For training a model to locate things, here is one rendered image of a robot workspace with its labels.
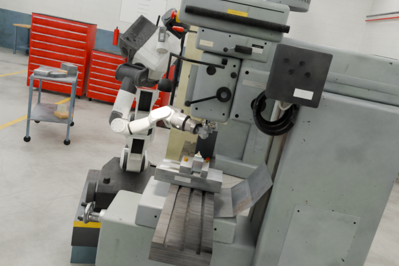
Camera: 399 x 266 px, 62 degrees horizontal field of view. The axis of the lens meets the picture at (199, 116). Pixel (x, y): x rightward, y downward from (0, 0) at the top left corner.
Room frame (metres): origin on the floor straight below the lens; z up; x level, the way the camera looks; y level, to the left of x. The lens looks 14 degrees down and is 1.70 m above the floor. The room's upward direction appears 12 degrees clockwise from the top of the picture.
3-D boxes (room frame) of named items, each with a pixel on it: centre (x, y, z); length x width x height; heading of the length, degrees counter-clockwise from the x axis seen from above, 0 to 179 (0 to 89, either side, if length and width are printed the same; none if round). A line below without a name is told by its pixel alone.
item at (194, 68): (1.63, 0.07, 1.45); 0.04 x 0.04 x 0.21; 89
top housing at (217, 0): (1.63, -0.06, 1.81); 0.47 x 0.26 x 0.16; 89
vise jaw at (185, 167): (1.66, 0.02, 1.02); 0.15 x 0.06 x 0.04; 178
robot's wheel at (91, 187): (2.04, 0.62, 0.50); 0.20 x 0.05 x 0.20; 14
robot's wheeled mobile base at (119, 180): (2.34, 0.42, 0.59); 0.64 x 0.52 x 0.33; 14
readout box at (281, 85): (1.29, -0.34, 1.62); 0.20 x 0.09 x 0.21; 89
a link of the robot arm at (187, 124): (1.67, 0.04, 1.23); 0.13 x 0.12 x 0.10; 154
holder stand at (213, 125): (2.18, -0.08, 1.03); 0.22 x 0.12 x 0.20; 1
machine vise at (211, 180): (1.66, -0.01, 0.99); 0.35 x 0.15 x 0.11; 88
